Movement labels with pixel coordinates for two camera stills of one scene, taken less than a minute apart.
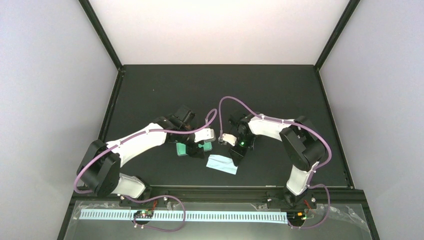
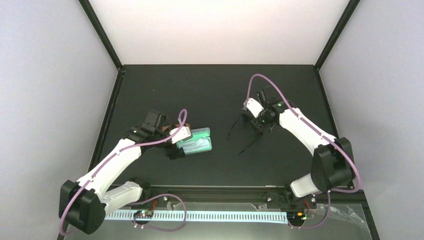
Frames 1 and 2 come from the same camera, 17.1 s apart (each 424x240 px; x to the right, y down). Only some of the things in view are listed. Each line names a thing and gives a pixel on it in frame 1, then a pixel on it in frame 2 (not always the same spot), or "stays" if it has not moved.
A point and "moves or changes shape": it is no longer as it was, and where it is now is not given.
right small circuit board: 296,216 stays
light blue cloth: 222,163 moves or changes shape
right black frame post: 337,33 stays
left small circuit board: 144,214 stays
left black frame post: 93,19 stays
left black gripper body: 193,152 to 173,154
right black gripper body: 240,152 to 252,122
